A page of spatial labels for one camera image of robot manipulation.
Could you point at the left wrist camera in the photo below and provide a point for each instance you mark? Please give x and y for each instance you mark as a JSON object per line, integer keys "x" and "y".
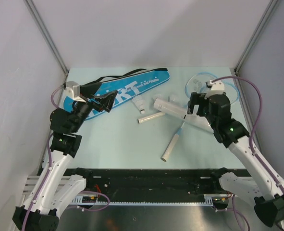
{"x": 72, "y": 90}

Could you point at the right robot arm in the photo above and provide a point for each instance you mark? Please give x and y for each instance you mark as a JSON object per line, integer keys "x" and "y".
{"x": 266, "y": 194}

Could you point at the left aluminium frame post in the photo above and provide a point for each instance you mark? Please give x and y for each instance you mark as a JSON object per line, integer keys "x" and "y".
{"x": 46, "y": 35}

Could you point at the right aluminium frame post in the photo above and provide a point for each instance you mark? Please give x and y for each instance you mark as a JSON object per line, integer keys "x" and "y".
{"x": 265, "y": 19}

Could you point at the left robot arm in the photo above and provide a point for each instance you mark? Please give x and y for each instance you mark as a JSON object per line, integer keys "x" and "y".
{"x": 42, "y": 209}

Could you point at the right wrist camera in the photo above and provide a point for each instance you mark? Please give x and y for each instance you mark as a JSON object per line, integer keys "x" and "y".
{"x": 214, "y": 87}

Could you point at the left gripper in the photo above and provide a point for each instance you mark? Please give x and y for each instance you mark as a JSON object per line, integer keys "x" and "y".
{"x": 106, "y": 102}

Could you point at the aluminium frame post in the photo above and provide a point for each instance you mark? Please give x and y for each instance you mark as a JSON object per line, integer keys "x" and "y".
{"x": 46, "y": 35}
{"x": 265, "y": 19}

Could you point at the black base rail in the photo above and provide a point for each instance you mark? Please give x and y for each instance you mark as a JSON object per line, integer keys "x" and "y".
{"x": 154, "y": 186}

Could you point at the white shuttlecock tube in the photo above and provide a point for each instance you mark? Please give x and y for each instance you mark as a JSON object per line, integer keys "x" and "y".
{"x": 181, "y": 113}

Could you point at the blue racket bag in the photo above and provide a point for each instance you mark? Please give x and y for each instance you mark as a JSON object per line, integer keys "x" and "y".
{"x": 132, "y": 83}

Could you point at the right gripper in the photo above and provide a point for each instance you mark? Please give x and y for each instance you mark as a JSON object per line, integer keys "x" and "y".
{"x": 196, "y": 99}

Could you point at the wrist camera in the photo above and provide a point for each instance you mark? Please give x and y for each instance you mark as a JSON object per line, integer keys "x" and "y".
{"x": 72, "y": 90}
{"x": 214, "y": 87}

